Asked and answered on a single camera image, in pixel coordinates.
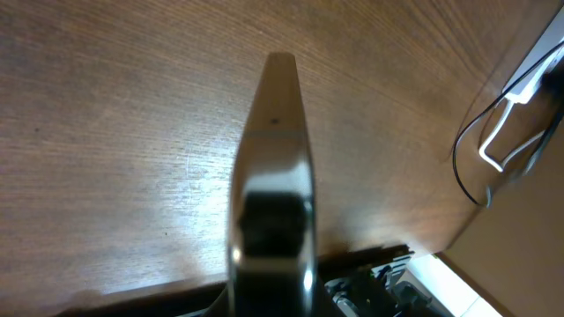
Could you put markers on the black Galaxy flip phone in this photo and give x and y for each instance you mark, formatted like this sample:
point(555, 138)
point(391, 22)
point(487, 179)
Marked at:
point(271, 248)

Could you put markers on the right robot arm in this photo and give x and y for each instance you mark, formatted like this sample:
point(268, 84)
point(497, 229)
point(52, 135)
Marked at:
point(378, 291)

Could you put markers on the white power strip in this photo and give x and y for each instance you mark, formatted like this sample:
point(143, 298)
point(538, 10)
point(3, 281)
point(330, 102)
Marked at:
point(543, 56)

